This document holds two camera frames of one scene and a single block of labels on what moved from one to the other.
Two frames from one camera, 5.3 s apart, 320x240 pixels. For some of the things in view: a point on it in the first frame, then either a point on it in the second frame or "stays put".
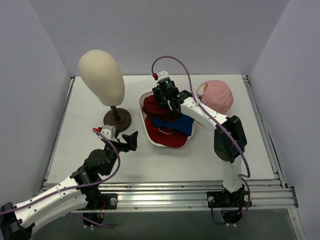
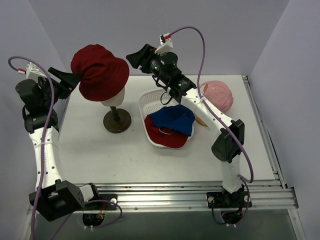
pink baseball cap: [215, 95] stays put
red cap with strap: [164, 136] stays put
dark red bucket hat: [151, 108] to [104, 74]
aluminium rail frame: [146, 196] stays put
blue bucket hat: [179, 122] stays put
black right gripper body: [163, 97] to [145, 60]
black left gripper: [122, 145] to [58, 83]
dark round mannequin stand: [120, 118] stays put
